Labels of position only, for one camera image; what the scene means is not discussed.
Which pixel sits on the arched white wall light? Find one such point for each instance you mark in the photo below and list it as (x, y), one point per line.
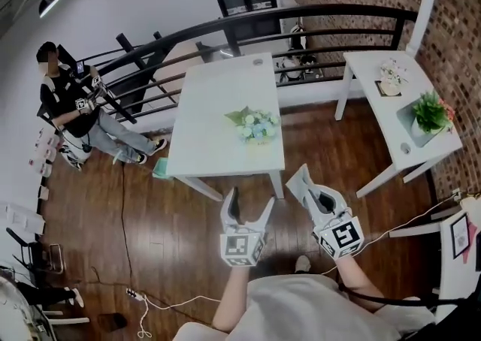
(50, 4)

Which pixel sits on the dark floor socket cover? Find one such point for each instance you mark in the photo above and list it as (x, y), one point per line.
(112, 323)

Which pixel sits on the black metal railing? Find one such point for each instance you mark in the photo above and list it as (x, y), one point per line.
(263, 18)

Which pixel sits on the cardboard box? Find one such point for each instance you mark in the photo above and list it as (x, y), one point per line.
(176, 69)

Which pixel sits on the metal frame stand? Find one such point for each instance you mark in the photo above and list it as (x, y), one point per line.
(56, 258)

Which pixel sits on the blue flower pot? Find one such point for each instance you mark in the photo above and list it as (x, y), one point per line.
(255, 125)

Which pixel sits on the black tablet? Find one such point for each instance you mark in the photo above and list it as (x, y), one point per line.
(478, 251)

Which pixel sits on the white desk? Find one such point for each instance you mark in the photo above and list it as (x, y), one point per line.
(451, 287)

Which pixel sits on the grey wiping cloth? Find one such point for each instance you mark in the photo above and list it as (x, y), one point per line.
(298, 183)

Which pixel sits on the white wall socket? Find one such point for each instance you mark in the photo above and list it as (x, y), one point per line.
(457, 195)

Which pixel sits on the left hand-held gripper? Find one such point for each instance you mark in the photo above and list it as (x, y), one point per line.
(240, 247)

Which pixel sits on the black white bags heap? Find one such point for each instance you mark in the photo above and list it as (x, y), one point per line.
(300, 65)

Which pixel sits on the white chair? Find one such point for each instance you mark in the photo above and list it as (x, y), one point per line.
(64, 320)

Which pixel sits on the teal dustpan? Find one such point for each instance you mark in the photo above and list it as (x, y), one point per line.
(161, 168)

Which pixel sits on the row of white red-label bottles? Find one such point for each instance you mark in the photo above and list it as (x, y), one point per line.
(45, 151)

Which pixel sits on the person's light t-shirt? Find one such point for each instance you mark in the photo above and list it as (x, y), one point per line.
(308, 313)

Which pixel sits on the dark square coaster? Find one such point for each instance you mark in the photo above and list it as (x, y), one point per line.
(379, 91)

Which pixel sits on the pink paper sheet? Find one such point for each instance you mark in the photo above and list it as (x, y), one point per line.
(472, 253)

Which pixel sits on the white side table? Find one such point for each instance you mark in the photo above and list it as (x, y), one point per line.
(368, 118)

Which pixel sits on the person's right forearm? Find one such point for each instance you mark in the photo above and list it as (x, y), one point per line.
(355, 279)

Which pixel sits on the black chair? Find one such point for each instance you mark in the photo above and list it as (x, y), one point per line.
(47, 116)

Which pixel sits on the white flat box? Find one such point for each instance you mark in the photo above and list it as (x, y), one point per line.
(20, 219)

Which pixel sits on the black framed card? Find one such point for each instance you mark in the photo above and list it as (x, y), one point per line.
(460, 236)

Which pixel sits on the white power strip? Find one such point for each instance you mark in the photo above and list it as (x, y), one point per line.
(135, 294)

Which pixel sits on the person's left forearm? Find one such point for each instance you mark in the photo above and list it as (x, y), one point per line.
(233, 302)

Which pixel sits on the large white table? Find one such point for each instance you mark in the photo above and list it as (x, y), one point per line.
(210, 114)

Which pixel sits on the green plant in white pot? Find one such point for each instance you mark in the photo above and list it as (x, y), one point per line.
(428, 112)

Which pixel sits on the white pillar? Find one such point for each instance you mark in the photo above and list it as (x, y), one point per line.
(426, 1)

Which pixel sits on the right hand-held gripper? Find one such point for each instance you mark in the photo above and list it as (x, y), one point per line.
(342, 238)

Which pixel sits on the pink flower plant pot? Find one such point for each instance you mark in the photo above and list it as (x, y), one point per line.
(447, 110)

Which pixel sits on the white and black bag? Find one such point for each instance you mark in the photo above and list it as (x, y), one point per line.
(73, 157)

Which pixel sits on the white flowers in pot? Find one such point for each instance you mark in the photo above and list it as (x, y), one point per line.
(394, 73)

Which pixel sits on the grey tray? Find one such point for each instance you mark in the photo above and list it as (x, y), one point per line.
(406, 118)

